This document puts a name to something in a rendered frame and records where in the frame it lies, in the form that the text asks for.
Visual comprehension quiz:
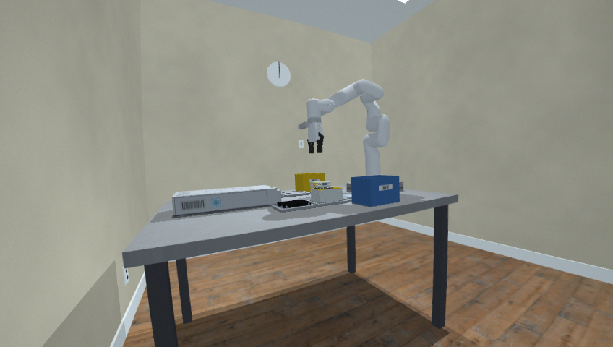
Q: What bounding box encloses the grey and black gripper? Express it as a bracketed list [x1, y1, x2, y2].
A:
[307, 122, 324, 153]

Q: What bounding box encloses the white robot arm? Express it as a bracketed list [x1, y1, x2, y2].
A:
[299, 80, 390, 176]

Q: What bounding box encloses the dark blue bin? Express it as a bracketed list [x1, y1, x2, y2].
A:
[351, 175, 400, 207]

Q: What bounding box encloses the yellow open-top bin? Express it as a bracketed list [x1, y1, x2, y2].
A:
[295, 173, 325, 192]

